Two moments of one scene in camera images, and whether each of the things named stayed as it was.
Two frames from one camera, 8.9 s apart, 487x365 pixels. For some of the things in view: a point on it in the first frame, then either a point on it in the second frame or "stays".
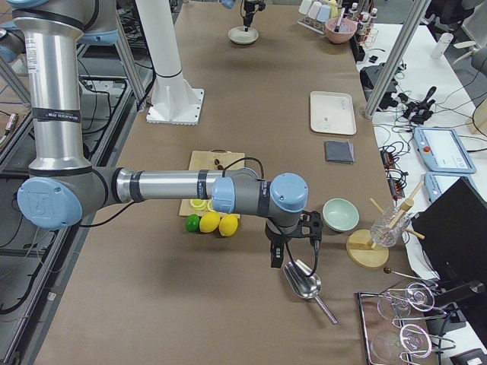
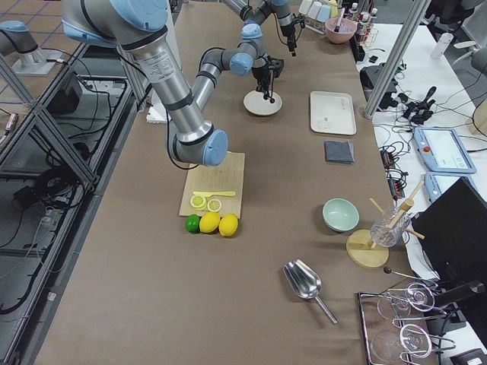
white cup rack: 316,13 stays
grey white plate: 238,35 to 255,103
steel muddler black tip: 340,14 stays
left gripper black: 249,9 to 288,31
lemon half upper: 198,204 stays
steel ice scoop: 305,287 stays
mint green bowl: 339,215 stays
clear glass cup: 381,233 stays
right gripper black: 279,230 to 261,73
